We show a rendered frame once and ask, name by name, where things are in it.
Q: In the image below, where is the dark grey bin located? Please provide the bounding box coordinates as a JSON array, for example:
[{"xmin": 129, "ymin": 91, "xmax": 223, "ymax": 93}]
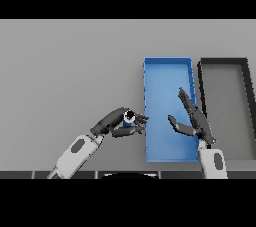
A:
[{"xmin": 197, "ymin": 57, "xmax": 256, "ymax": 162}]

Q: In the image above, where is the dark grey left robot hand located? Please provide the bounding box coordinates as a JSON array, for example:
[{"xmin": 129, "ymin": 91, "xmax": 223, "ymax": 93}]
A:
[{"xmin": 89, "ymin": 106, "xmax": 150, "ymax": 139}]

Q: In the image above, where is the blue bin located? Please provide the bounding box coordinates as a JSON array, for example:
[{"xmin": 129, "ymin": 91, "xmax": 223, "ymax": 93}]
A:
[{"xmin": 142, "ymin": 57, "xmax": 200, "ymax": 163}]

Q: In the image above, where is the blue pipe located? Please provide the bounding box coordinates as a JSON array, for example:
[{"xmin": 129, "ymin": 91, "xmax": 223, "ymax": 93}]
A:
[{"xmin": 122, "ymin": 110, "xmax": 136, "ymax": 128}]

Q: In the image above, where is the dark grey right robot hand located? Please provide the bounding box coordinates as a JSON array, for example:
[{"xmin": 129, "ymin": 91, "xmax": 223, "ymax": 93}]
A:
[{"xmin": 167, "ymin": 86, "xmax": 217, "ymax": 146}]

